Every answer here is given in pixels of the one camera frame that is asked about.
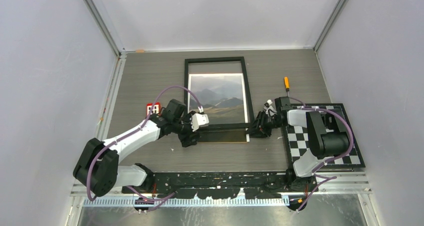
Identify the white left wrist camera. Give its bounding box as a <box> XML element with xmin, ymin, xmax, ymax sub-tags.
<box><xmin>190</xmin><ymin>106</ymin><xmax>210</xmax><ymax>132</ymax></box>

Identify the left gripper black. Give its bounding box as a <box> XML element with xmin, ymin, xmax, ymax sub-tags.
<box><xmin>172</xmin><ymin>111</ymin><xmax>202</xmax><ymax>147</ymax></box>

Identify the landscape photo print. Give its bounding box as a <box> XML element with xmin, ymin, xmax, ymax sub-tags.
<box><xmin>188</xmin><ymin>73</ymin><xmax>250</xmax><ymax>132</ymax></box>

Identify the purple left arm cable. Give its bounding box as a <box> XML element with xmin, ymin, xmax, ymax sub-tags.
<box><xmin>86</xmin><ymin>85</ymin><xmax>205</xmax><ymax>213</ymax></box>

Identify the black picture frame with photo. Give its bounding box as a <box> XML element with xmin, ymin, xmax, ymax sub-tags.
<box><xmin>184</xmin><ymin>56</ymin><xmax>254</xmax><ymax>130</ymax></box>

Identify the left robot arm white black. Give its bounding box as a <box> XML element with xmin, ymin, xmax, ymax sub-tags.
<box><xmin>72</xmin><ymin>99</ymin><xmax>209</xmax><ymax>200</ymax></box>

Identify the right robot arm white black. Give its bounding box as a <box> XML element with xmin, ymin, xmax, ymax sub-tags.
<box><xmin>246</xmin><ymin>96</ymin><xmax>354</xmax><ymax>191</ymax></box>

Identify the black white checkerboard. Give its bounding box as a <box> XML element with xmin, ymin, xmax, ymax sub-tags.
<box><xmin>281</xmin><ymin>103</ymin><xmax>350</xmax><ymax>166</ymax></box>

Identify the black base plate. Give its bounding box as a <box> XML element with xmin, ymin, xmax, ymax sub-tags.
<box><xmin>134</xmin><ymin>170</ymin><xmax>317</xmax><ymax>200</ymax></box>

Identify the orange handled screwdriver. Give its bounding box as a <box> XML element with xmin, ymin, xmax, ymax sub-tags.
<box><xmin>284</xmin><ymin>76</ymin><xmax>290</xmax><ymax>97</ymax></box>

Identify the red screw box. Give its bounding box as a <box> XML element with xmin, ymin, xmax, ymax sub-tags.
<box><xmin>146</xmin><ymin>102</ymin><xmax>162</xmax><ymax>116</ymax></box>

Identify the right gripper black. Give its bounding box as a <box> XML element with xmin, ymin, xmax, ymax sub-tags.
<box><xmin>245</xmin><ymin>110</ymin><xmax>285</xmax><ymax>138</ymax></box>

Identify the brown fibreboard backing board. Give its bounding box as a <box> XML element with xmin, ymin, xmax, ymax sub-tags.
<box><xmin>198</xmin><ymin>129</ymin><xmax>250</xmax><ymax>143</ymax></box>

